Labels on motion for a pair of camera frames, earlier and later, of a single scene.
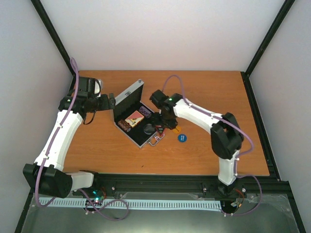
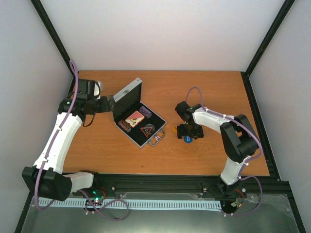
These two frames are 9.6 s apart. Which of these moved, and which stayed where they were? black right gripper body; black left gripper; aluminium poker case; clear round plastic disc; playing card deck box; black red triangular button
Moved: black right gripper body; black red triangular button
Stayed: clear round plastic disc; black left gripper; playing card deck box; aluminium poker case
